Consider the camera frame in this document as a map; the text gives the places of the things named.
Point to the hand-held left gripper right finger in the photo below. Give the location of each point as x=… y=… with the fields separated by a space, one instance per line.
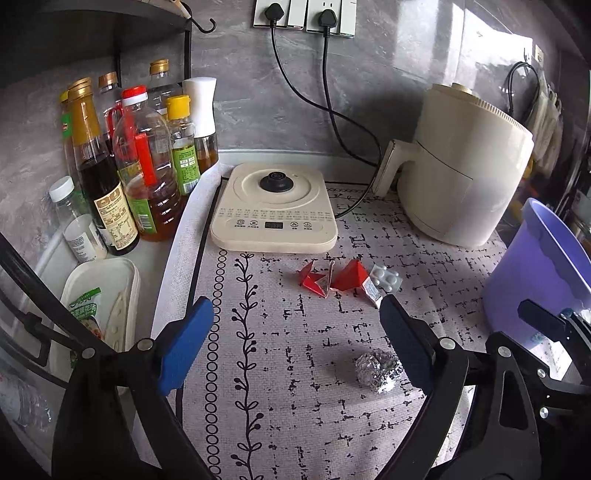
x=406 y=341

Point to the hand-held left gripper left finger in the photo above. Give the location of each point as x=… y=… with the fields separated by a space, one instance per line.
x=184 y=341

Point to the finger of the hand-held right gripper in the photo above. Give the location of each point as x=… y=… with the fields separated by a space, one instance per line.
x=540 y=318
x=565 y=392

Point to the foil ball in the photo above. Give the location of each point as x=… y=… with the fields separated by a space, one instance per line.
x=376 y=369

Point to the purple plastic bucket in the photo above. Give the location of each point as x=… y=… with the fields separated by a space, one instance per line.
x=521 y=277

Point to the small white sachet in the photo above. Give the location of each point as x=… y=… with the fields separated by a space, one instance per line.
x=371 y=293

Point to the white pill blister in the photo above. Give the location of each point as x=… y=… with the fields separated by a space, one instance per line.
x=385 y=278

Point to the red sauce packet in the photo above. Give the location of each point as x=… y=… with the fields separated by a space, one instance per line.
x=311 y=279
x=348 y=277

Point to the white plastic tray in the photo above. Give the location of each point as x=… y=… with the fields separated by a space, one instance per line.
x=117 y=295

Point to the green label packet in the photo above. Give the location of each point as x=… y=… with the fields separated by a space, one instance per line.
x=85 y=309

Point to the white black-patterned table mat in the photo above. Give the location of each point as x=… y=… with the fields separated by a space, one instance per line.
x=300 y=346

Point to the small white plastic bottle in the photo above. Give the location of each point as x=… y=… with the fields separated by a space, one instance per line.
x=85 y=237

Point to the cream kettle heating base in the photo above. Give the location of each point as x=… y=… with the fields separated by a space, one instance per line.
x=277 y=217

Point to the white air fryer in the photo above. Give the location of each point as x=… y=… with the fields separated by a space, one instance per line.
x=452 y=184

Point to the red-capped cooking oil bottle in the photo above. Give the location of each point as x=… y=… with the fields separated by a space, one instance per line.
x=147 y=175

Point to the dark sauce bottle gold cap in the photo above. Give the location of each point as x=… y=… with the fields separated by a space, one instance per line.
x=101 y=184

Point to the clear bottle white cap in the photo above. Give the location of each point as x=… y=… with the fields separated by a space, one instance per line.
x=64 y=196

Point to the yellow-capped green label bottle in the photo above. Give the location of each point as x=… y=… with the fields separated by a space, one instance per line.
x=184 y=152

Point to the hanging cloth bags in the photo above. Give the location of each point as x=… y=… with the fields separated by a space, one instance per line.
x=547 y=124

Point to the white-topped oil spray bottle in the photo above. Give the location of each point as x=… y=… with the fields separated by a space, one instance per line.
x=201 y=106

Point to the green label bottle yellow cap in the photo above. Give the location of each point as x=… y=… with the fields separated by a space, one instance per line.
x=67 y=124

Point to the clear gold-capped bottle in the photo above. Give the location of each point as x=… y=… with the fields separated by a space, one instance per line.
x=161 y=78

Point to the slim gold-capped bottle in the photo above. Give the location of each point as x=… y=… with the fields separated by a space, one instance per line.
x=108 y=85

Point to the black metal kitchen rack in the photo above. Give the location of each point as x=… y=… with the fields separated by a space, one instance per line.
x=92 y=18

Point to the white wall hooks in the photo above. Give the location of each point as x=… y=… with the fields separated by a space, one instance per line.
x=535 y=53

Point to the white wall socket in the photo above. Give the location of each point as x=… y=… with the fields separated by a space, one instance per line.
x=344 y=16
x=293 y=11

